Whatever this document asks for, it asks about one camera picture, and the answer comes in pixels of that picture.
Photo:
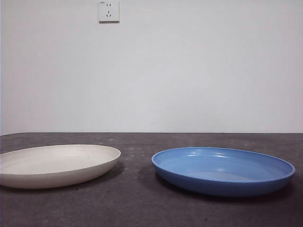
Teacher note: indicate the blue round plate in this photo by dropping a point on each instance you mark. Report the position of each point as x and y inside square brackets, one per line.
[213, 175]

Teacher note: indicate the white round plate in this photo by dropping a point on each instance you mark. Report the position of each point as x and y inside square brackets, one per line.
[59, 165]

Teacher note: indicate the white wall socket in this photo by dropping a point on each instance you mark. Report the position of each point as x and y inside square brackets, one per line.
[109, 11]

